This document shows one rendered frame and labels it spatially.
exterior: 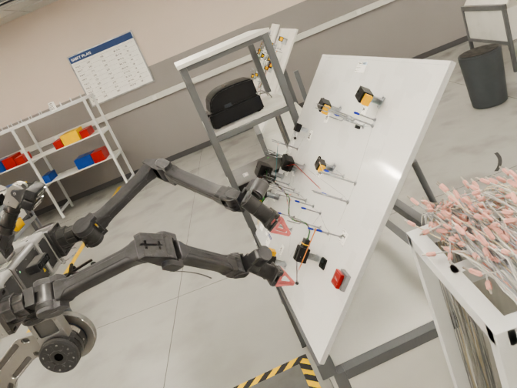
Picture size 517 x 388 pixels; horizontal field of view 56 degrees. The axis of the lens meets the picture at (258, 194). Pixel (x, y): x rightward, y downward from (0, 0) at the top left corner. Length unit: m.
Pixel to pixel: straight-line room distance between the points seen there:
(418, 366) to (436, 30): 8.41
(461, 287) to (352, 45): 8.59
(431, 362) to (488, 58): 4.51
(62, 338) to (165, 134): 7.60
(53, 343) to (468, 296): 1.46
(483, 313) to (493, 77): 5.31
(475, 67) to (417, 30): 3.85
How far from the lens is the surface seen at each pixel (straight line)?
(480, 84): 6.04
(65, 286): 1.52
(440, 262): 0.93
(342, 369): 1.74
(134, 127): 9.37
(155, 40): 9.12
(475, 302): 0.83
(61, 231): 2.02
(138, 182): 2.00
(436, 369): 1.90
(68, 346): 1.92
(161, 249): 1.40
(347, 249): 1.66
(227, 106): 2.63
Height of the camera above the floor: 1.96
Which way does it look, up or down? 20 degrees down
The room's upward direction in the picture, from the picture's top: 23 degrees counter-clockwise
